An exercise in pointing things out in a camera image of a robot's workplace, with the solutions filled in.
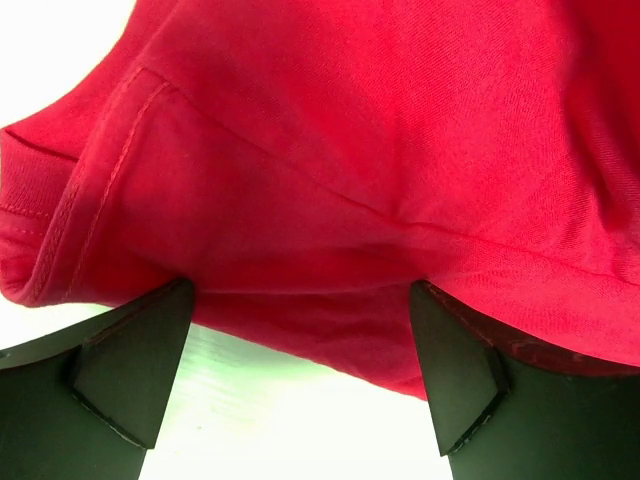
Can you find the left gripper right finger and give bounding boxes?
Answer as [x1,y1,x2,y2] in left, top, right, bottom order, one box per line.
[410,281,639,479]

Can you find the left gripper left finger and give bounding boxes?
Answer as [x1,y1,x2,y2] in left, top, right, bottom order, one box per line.
[1,279,195,480]

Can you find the red t-shirt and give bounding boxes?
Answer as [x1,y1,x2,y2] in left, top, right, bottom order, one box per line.
[1,1,639,397]

